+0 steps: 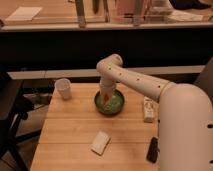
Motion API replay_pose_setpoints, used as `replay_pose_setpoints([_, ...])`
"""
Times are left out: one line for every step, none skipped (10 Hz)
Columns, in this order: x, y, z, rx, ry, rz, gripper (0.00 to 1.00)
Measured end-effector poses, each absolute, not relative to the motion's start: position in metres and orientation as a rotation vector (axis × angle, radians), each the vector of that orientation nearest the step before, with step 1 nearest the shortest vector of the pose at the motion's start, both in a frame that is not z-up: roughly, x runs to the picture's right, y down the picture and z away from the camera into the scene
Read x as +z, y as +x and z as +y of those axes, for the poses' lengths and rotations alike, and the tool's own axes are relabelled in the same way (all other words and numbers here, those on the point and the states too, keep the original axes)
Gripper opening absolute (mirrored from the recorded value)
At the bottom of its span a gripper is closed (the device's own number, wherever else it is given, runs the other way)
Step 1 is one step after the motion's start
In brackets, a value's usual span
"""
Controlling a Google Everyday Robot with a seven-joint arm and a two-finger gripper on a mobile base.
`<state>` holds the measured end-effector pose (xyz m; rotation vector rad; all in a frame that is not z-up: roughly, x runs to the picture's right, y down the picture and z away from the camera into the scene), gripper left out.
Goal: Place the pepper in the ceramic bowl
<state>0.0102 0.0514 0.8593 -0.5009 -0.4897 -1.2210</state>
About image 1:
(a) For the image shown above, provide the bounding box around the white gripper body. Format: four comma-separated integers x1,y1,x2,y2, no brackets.
99,78,116,100

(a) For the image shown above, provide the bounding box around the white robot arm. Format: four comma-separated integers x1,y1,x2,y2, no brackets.
96,54,213,171

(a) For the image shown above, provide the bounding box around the green ceramic bowl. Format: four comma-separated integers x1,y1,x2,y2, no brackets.
94,90,125,116

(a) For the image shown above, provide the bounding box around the white paper cup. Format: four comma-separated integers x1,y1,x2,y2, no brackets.
54,78,71,100

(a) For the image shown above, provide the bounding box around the white rectangular box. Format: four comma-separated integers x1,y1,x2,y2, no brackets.
143,97,155,123

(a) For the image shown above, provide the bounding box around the white sponge block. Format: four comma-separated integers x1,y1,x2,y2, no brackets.
91,131,110,155

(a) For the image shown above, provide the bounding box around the black remote-like object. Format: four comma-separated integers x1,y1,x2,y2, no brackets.
146,137,158,163

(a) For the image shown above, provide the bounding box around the black office chair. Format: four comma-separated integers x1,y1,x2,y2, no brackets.
0,71,41,171

